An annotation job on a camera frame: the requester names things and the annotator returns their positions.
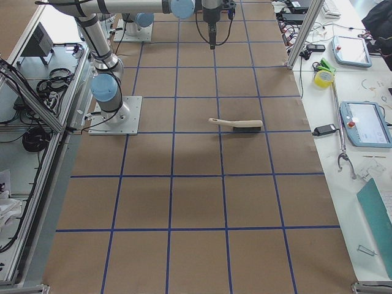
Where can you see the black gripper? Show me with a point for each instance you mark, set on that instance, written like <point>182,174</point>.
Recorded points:
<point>211,16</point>

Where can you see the far teach pendant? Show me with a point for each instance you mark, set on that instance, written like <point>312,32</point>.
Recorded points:
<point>351,51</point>

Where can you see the green clip tool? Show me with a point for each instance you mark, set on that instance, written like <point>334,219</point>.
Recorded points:
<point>323,64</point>

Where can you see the aluminium frame post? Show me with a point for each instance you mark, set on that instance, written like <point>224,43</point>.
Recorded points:
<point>309,20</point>

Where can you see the yellow tape roll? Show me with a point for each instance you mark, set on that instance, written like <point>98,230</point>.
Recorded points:
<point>323,79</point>

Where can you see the beige hand brush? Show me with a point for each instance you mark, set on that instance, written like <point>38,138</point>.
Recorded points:
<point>239,126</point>

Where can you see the near teach pendant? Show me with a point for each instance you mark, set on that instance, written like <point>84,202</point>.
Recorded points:
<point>365,125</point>

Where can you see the metal reacher grabber tool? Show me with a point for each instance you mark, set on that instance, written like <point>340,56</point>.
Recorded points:
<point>343,154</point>

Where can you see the teach pendant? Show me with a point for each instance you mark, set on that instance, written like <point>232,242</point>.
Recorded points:
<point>365,125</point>
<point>351,51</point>

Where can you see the black power adapter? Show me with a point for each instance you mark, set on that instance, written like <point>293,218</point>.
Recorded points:
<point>324,130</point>

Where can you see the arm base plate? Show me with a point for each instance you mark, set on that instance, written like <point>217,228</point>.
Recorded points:
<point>144,36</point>
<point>126,121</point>

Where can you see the grey electronics box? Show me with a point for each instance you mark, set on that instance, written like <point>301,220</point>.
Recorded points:
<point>40,45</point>

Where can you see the green cutting mat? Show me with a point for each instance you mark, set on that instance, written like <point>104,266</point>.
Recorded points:
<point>377,217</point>

